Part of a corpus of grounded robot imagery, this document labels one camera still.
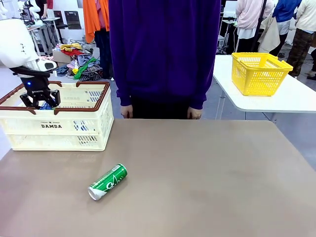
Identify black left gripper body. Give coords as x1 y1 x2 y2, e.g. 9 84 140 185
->
9 66 52 100

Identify green drink can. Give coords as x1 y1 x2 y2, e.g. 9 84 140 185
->
87 163 128 201

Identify person's left forearm purple sleeve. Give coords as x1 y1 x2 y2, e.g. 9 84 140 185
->
188 61 214 111

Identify person's right forearm purple sleeve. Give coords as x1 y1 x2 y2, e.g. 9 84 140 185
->
115 61 133 107

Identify yellow plastic basket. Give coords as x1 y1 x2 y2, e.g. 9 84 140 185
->
231 52 294 97

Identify person's right hand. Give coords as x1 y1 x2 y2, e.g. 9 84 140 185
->
120 104 134 119

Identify person's left hand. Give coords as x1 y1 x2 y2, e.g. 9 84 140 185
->
186 106 204 120

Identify cardboard box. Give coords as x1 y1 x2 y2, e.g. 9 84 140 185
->
52 48 75 65

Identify pile of colourful clothes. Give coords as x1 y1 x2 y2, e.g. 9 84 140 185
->
73 57 98 80

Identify dark checked cloth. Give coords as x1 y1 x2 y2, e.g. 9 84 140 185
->
78 64 103 81

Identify red cloth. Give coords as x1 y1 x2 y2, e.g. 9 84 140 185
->
61 48 84 57

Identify blue plaid cloth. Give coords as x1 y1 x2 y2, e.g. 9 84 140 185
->
77 54 96 67

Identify grey background workbench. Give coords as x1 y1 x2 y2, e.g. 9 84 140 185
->
27 23 54 57

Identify yellow cloth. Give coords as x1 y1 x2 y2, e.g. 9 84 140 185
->
60 43 82 52

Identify white red background robot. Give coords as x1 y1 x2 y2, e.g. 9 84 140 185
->
17 0 41 25

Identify black chair back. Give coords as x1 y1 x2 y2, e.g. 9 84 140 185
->
64 10 82 30

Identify background person in dark clothes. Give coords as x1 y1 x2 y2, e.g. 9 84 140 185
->
35 0 54 20

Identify person with orange garment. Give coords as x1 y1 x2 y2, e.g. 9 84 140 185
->
82 0 115 80

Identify black trousers of person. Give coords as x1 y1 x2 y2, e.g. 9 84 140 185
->
130 95 192 120

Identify person in purple sweater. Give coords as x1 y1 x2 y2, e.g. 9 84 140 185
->
108 0 222 111

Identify white side table leg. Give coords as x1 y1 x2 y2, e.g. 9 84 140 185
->
215 85 227 120

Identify person in pink sweater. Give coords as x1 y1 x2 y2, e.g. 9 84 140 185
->
235 0 275 53

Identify white side table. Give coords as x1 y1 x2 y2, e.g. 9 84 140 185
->
212 54 316 114

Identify beige hanging coat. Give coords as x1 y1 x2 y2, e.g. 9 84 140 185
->
257 14 281 54

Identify person in blue jacket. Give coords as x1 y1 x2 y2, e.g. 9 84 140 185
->
271 0 304 58

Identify person in cream jacket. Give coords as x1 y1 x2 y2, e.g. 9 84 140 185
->
285 0 316 78

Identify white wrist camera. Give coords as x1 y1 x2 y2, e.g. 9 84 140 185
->
36 60 58 73

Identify cream shopping basket brown handles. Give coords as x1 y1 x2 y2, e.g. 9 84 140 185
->
0 80 115 152

